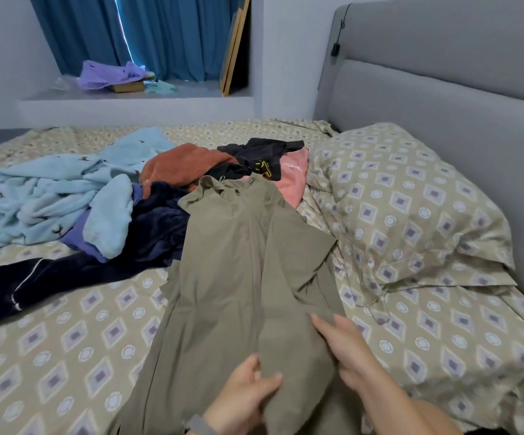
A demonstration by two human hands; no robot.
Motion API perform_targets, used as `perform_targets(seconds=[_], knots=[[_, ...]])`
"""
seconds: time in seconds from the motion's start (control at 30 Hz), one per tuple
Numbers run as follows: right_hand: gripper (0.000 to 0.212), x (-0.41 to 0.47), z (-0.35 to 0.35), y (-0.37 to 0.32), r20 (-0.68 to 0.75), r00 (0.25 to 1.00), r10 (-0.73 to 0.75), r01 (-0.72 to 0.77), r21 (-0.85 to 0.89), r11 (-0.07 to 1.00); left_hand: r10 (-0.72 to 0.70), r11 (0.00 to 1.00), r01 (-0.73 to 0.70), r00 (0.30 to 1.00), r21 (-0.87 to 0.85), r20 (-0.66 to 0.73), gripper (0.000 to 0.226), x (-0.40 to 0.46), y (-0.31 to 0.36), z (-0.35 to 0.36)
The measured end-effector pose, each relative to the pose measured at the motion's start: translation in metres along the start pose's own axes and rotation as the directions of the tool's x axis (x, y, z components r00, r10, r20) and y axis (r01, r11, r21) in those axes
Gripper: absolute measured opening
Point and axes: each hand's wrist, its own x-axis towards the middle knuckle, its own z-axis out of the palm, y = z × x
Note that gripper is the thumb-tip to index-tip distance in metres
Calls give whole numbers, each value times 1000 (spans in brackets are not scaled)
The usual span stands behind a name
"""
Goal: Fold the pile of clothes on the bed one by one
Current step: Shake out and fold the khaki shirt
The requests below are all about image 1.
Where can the leaning wooden picture frames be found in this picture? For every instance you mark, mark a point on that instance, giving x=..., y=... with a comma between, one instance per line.
x=235, y=45

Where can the purple cloth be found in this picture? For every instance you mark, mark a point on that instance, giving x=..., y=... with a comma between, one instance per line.
x=108, y=73

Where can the clear plastic bag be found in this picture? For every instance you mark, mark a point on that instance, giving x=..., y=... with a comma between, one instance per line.
x=65, y=83

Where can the blue curtain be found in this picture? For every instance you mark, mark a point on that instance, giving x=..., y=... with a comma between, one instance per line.
x=171, y=31

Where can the small wooden box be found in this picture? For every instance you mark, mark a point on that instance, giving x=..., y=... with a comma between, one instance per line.
x=128, y=87

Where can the bed with patterned beige sheet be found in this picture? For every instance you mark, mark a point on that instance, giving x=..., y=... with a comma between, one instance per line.
x=53, y=349

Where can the rust brown garment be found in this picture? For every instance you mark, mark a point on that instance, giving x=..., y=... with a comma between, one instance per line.
x=185, y=165

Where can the grey upholstered headboard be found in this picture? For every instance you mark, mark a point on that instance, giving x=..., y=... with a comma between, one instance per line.
x=452, y=95

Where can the person's right hand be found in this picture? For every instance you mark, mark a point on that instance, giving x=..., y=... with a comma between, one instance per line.
x=348, y=353

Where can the pink shirt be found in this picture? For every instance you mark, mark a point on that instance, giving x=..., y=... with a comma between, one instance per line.
x=294, y=181

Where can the light blue fleece pajama pants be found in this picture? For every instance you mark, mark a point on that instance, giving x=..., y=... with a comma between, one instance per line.
x=35, y=194

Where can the olive green trousers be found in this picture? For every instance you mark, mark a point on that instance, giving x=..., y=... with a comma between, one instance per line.
x=235, y=294

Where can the navy velvet garment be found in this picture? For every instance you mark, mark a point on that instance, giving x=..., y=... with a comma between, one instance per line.
x=153, y=235

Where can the light blue fleece garment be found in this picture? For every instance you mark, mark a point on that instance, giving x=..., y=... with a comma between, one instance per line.
x=108, y=217

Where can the purple-blue garment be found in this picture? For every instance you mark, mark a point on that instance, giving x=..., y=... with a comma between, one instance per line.
x=73, y=242

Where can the teal small item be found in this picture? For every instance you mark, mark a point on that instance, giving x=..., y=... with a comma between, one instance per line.
x=159, y=87

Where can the person's left hand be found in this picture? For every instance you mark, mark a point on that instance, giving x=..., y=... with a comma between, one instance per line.
x=239, y=398

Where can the patterned beige pillow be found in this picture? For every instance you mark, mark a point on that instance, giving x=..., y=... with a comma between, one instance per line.
x=407, y=204

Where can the grey band wristwatch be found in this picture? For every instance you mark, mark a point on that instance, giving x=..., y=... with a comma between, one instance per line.
x=200, y=425

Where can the black garment yellow print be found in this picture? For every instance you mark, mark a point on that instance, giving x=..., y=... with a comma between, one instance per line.
x=257, y=156

